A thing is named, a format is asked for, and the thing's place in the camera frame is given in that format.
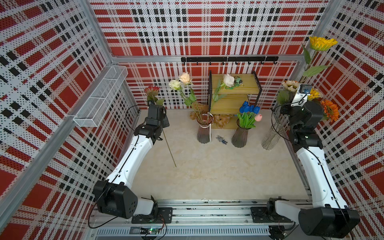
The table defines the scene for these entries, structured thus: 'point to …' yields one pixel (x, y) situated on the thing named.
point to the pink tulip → (258, 117)
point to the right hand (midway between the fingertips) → (295, 93)
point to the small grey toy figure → (220, 139)
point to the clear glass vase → (271, 138)
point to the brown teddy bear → (199, 108)
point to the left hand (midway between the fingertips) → (162, 118)
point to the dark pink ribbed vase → (240, 137)
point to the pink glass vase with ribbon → (205, 121)
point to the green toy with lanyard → (238, 82)
